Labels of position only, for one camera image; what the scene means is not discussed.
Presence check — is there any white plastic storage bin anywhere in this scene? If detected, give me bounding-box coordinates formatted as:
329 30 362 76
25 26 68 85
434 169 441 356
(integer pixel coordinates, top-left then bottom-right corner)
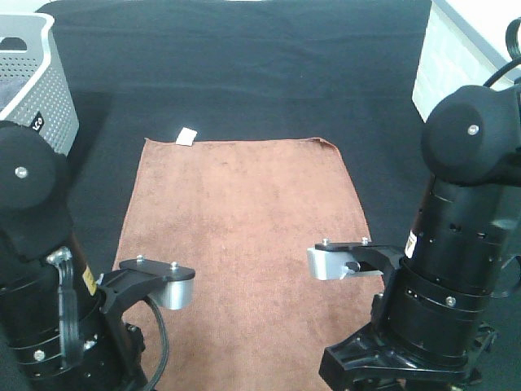
412 1 520 120

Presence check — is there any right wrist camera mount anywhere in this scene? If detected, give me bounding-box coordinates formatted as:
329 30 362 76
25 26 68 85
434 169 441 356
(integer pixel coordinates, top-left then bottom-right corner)
306 242 405 286

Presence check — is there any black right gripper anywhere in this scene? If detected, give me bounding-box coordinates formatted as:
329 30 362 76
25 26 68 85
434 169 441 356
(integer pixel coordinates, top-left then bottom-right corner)
318 323 498 390

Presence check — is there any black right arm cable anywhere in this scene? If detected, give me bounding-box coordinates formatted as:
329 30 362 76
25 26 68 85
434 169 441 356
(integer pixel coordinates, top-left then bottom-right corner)
482 16 521 89

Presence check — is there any brown microfiber towel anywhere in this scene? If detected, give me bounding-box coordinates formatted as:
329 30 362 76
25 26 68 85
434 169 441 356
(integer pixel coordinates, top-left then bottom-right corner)
116 138 383 390

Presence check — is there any white towel label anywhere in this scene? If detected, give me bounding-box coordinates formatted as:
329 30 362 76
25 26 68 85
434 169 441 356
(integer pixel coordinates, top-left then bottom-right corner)
175 127 198 147

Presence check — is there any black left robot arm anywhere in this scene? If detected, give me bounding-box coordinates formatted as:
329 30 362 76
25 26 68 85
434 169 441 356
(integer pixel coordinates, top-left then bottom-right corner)
1 121 148 390

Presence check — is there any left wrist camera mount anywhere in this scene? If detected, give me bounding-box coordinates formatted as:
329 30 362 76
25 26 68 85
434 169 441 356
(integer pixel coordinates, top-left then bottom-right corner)
99 257 195 316

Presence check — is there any grey perforated laundry basket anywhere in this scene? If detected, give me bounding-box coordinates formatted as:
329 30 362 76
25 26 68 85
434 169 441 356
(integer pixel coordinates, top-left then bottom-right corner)
1 12 79 156

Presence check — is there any black table cloth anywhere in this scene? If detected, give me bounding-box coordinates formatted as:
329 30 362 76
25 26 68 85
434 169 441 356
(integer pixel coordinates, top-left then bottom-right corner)
0 0 521 391

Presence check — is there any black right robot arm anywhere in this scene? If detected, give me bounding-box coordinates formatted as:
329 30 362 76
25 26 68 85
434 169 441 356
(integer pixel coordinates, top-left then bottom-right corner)
308 86 520 390

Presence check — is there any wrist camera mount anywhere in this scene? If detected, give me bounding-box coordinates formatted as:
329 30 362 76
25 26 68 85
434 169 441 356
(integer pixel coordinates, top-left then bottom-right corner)
99 257 195 316
306 242 405 286

